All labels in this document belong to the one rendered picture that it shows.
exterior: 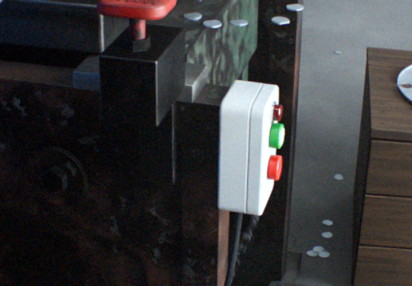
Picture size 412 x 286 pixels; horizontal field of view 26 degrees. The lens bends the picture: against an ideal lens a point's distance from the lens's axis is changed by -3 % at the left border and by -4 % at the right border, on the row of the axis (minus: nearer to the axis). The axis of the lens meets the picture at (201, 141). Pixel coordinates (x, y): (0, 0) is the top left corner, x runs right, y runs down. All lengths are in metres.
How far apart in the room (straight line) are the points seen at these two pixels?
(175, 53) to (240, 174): 0.16
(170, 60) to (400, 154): 0.74
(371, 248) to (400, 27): 1.48
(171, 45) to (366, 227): 0.82
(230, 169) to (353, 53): 1.81
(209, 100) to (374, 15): 2.16
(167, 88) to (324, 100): 1.56
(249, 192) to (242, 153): 0.05
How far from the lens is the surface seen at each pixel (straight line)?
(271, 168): 1.00
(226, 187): 0.99
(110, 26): 1.04
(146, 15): 0.84
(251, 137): 0.96
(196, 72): 0.99
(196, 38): 1.07
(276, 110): 0.97
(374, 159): 1.56
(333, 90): 2.50
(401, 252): 1.67
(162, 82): 0.88
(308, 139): 2.23
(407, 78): 1.74
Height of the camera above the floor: 1.04
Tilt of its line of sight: 28 degrees down
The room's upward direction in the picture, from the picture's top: 1 degrees clockwise
